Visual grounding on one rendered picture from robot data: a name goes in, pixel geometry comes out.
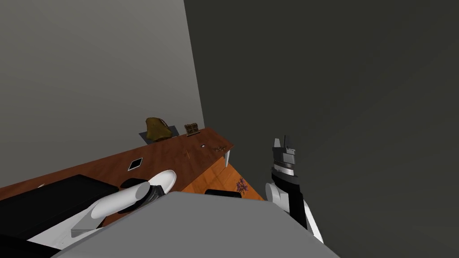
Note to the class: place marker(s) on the small brown rack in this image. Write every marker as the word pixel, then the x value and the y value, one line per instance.
pixel 192 129

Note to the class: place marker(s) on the black square tablet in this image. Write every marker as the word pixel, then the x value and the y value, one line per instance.
pixel 135 164

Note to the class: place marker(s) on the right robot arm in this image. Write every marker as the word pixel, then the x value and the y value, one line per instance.
pixel 296 200

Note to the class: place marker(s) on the large black box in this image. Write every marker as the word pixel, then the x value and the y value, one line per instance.
pixel 53 200

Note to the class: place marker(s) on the white plate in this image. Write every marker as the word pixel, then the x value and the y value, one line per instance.
pixel 165 179

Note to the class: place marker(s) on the olive lumpy bag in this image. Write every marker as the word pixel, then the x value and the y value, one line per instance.
pixel 157 129

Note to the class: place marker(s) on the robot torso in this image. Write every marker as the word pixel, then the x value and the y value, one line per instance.
pixel 200 229

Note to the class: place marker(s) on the brown wooden table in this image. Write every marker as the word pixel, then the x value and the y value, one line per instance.
pixel 172 157

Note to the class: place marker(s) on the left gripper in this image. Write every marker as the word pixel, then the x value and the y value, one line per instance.
pixel 155 195

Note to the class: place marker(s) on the grey flat mat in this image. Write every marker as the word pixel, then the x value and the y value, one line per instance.
pixel 175 130

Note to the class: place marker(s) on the small brown scattered pieces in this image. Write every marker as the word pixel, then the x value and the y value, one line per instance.
pixel 219 148

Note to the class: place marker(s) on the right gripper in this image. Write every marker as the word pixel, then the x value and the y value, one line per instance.
pixel 284 156

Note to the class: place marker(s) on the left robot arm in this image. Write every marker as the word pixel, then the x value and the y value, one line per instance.
pixel 122 200

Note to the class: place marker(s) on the purple flower plant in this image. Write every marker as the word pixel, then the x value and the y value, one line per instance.
pixel 242 186

